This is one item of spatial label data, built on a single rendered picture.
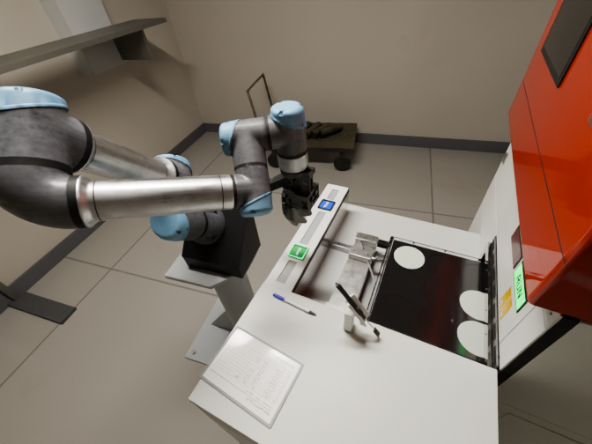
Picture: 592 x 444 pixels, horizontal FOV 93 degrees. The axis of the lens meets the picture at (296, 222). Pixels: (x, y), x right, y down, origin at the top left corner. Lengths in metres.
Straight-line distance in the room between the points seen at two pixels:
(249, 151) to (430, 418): 0.68
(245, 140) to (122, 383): 1.73
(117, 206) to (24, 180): 0.13
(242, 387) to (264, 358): 0.08
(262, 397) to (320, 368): 0.15
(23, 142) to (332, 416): 0.76
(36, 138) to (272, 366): 0.65
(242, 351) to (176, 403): 1.14
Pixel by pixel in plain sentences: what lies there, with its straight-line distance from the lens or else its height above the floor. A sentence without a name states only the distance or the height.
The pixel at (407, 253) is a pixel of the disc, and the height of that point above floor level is 0.90.
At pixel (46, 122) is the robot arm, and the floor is 1.52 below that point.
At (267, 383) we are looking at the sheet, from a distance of 0.76.
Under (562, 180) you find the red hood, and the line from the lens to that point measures 0.65.
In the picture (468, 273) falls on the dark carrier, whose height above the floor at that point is 0.90.
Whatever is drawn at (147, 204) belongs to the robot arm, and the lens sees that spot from 0.59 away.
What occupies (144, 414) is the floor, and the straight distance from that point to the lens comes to 1.97.
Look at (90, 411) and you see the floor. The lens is 2.14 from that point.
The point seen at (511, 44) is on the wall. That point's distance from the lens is 3.35.
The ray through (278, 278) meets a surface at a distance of 0.90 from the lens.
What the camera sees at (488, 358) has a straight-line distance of 0.89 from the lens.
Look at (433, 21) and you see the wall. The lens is 3.21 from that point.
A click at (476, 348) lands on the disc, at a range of 0.94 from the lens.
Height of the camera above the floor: 1.69
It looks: 43 degrees down
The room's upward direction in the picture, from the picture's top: 6 degrees counter-clockwise
